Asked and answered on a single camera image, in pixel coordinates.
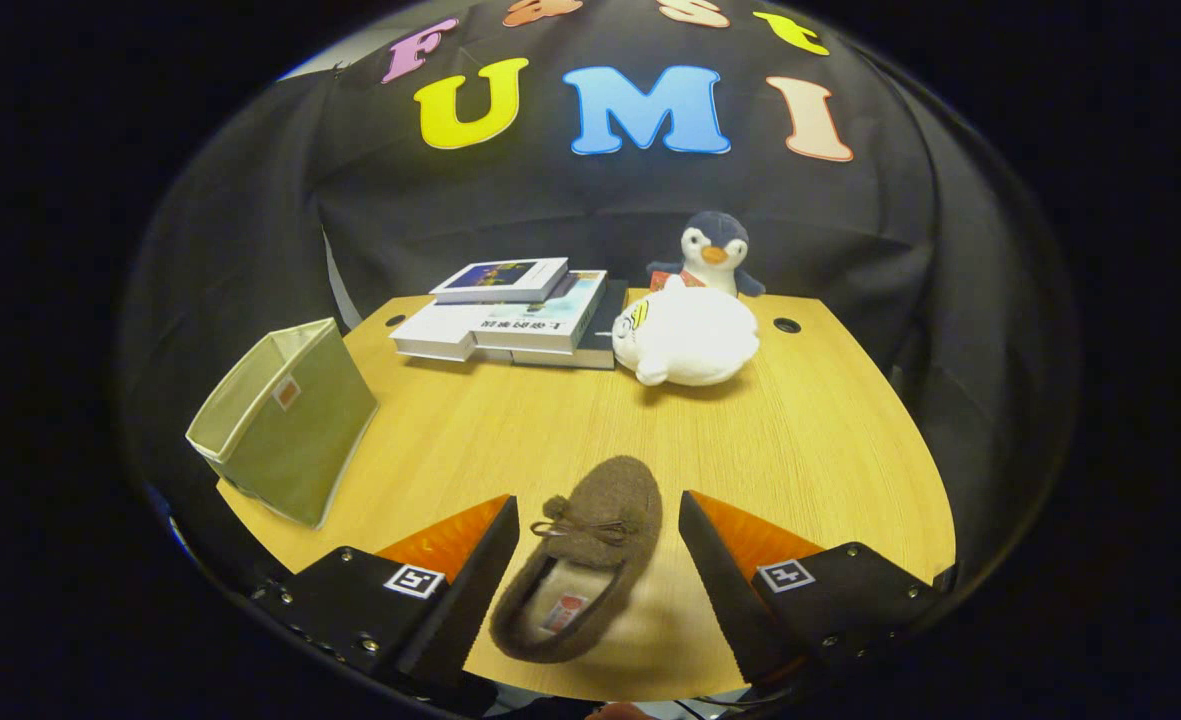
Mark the white cover book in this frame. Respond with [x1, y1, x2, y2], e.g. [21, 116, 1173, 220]
[389, 299, 497, 364]

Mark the teal and white book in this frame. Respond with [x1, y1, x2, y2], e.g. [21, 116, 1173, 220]
[469, 269, 610, 356]

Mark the green fabric storage box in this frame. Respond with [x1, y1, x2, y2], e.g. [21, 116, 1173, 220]
[184, 316, 380, 530]

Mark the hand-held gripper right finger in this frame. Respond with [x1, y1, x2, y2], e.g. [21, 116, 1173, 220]
[677, 489, 952, 691]

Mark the book with dark blue cover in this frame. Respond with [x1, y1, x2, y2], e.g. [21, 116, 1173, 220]
[429, 256, 572, 306]

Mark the penguin plush toy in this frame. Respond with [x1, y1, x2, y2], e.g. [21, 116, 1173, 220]
[646, 209, 767, 299]

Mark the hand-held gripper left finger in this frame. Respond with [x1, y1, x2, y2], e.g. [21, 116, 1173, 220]
[250, 493, 522, 701]

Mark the white seal plush toy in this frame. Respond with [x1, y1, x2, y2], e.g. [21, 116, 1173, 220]
[611, 274, 762, 389]

